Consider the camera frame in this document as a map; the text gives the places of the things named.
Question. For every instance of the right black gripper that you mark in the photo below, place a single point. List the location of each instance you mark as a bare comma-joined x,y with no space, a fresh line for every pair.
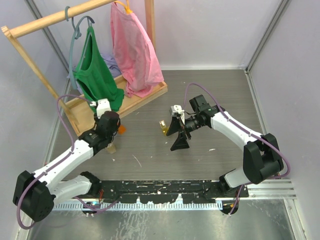
181,142

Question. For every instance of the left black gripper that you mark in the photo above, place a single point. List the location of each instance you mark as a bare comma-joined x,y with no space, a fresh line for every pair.
116,129

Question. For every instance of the yellow two-compartment pill box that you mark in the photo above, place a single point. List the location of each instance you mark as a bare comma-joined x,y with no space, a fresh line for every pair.
163,127

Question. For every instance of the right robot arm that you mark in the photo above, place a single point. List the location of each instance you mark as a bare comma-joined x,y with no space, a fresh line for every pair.
261,155

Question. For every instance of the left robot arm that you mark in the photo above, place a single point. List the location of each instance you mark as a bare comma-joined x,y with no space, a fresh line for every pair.
38,192

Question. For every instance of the orange pill box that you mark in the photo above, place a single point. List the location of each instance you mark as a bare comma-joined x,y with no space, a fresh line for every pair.
121,130

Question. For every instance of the clear amber pill bottle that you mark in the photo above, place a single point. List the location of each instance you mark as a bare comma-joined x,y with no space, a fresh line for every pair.
111,148

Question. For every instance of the wooden clothes rack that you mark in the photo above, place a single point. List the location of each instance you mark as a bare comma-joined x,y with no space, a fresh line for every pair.
77,110

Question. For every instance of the green tank top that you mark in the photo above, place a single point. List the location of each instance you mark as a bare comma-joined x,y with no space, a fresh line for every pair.
94,77

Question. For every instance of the lavender cloth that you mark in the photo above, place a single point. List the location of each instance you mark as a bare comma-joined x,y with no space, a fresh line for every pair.
110,62

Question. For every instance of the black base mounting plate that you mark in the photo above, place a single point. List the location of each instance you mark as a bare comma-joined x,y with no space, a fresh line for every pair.
161,191

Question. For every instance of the pink shirt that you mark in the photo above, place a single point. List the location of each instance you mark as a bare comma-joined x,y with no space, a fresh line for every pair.
134,53

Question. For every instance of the grey-blue clothes hanger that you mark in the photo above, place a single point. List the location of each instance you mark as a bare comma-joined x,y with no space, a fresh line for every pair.
75,36

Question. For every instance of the orange clothes hanger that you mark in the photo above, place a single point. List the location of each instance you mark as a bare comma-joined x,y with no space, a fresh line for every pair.
123,6

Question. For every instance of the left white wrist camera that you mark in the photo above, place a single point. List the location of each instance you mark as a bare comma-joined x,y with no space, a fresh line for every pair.
101,106

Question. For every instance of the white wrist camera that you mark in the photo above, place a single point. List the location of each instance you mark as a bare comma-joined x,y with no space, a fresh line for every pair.
178,112
101,106

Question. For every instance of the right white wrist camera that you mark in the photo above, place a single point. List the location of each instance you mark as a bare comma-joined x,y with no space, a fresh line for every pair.
178,112

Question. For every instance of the white slotted cable duct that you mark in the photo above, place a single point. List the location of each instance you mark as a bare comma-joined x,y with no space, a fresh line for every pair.
176,206

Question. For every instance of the aluminium frame rail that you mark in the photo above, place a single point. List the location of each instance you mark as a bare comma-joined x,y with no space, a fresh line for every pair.
272,189

